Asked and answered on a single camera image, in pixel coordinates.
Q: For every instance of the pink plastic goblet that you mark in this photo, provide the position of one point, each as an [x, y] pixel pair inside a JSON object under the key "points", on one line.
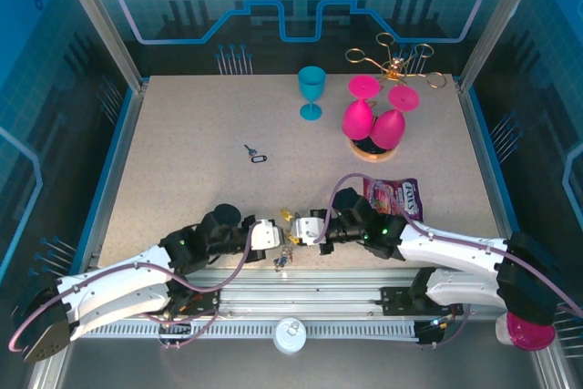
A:
{"points": [[388, 128], [357, 118]]}

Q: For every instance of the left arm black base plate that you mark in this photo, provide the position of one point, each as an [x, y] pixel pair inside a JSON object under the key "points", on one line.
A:
{"points": [[205, 300]]}

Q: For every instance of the white cup with pink lid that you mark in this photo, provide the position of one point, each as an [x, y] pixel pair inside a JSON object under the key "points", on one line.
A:
{"points": [[528, 334]]}

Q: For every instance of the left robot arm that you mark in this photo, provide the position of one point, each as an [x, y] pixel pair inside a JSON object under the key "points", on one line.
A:
{"points": [[114, 279]]}

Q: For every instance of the aluminium side rail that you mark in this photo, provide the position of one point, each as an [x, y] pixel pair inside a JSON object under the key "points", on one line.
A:
{"points": [[113, 179], [492, 179]]}

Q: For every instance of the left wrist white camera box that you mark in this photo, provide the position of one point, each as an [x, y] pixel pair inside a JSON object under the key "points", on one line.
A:
{"points": [[266, 235]]}

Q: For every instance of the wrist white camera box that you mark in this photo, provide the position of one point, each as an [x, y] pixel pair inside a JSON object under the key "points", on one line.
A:
{"points": [[309, 229], [266, 235]]}

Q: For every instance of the teal plastic goblet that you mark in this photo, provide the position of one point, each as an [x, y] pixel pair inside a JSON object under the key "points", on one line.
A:
{"points": [[312, 81]]}

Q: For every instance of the blue head key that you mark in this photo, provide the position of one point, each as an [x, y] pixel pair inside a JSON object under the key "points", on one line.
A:
{"points": [[279, 263]]}

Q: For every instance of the purple candy bag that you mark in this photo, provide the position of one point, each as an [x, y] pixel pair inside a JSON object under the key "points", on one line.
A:
{"points": [[403, 193]]}

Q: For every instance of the key with yellow tag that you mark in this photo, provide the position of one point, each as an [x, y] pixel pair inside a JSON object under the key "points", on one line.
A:
{"points": [[286, 214]]}

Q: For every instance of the aluminium frame post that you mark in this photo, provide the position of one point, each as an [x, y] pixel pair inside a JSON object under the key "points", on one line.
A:
{"points": [[499, 20], [101, 20]]}

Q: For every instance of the white round cap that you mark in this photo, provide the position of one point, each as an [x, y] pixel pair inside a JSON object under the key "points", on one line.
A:
{"points": [[289, 339]]}

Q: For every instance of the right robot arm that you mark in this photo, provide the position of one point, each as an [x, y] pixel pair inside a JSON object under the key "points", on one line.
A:
{"points": [[455, 243]]}

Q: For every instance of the key with black tag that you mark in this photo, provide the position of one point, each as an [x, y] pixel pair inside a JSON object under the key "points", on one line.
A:
{"points": [[258, 159]]}

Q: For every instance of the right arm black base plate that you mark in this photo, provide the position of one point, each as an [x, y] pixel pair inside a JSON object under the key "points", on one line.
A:
{"points": [[396, 300]]}

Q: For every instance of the aluminium front rail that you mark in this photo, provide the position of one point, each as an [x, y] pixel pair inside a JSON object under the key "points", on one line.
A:
{"points": [[296, 289]]}

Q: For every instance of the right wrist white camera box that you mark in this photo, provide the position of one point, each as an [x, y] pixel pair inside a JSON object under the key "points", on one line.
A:
{"points": [[309, 229]]}

